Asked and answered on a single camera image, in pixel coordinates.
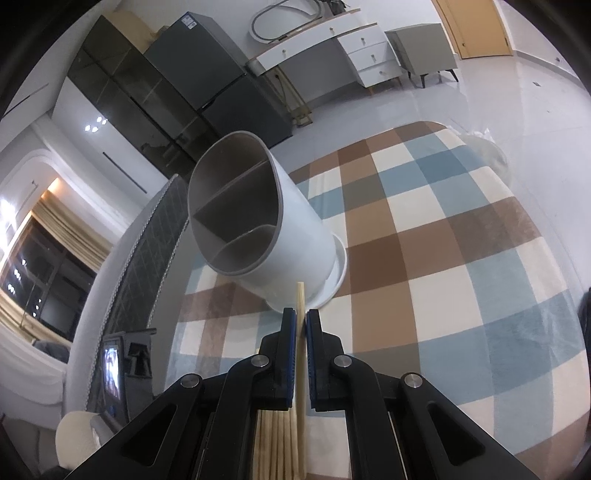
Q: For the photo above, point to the white plastic bag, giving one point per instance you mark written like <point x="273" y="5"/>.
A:
<point x="483" y="143"/>

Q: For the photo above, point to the yellow wooden door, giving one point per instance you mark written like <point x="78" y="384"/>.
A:
<point x="475" y="28"/>

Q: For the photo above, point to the white round stool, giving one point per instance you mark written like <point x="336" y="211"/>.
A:
<point x="78" y="435"/>

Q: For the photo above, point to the dark grey refrigerator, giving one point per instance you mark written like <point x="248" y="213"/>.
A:
<point x="209" y="71"/>

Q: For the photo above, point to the grey quilted bed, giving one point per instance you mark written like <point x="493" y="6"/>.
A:
<point x="124" y="292"/>

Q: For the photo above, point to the beige curtain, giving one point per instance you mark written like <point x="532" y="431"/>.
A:
<point x="72" y="232"/>

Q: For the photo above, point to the white vanity desk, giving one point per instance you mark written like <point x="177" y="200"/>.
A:
<point x="361" y="44"/>

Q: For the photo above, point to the plaid checkered tablecloth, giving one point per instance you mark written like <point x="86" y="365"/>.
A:
<point x="448" y="277"/>

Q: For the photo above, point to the black glass cabinet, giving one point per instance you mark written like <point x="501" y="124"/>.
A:
<point x="139" y="102"/>

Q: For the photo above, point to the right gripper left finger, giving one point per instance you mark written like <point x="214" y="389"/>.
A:
<point x="263" y="382"/>

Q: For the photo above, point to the wooden chopstick on table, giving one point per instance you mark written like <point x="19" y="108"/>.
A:
<point x="287" y="449"/>
<point x="276" y="449"/>
<point x="266" y="437"/>

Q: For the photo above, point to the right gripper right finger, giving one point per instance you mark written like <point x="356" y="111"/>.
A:
<point x="341" y="382"/>

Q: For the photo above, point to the oval vanity mirror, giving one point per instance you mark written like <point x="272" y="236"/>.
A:
<point x="284" y="17"/>

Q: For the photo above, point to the white divided utensil holder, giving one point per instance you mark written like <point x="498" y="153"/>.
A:
<point x="253" y="225"/>

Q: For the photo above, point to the grey nightstand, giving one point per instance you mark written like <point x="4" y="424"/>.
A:
<point x="423" y="49"/>

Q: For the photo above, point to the dark window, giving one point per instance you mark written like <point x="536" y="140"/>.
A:
<point x="47" y="281"/>

